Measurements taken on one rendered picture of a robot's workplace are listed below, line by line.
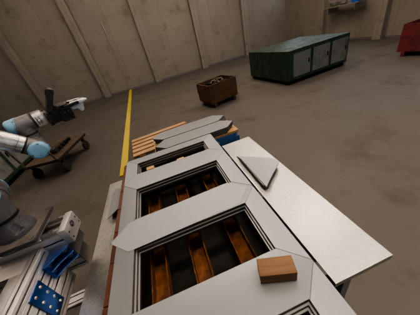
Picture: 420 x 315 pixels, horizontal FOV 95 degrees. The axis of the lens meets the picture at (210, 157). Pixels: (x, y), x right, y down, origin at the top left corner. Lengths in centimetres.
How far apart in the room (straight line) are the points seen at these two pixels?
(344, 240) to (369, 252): 8
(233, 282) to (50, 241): 86
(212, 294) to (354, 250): 60
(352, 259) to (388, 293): 87
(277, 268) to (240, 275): 14
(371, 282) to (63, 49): 1178
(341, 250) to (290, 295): 34
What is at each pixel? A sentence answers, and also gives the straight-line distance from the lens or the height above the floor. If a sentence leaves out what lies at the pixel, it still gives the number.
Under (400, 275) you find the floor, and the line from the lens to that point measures 197.
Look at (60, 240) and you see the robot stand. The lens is 125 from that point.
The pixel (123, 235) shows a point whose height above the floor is 87.
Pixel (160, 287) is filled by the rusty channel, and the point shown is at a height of 68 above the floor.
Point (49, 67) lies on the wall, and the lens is 1185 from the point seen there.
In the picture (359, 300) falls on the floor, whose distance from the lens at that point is 180.
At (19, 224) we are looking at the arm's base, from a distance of 123.
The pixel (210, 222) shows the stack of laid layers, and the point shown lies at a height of 83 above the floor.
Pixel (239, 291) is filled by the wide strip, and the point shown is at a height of 87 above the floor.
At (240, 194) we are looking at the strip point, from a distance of 105.
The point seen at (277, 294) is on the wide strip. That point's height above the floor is 87.
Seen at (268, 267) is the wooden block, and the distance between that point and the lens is 77.
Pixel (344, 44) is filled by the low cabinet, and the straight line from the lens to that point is 684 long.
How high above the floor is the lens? 160
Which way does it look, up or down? 32 degrees down
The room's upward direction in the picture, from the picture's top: 15 degrees counter-clockwise
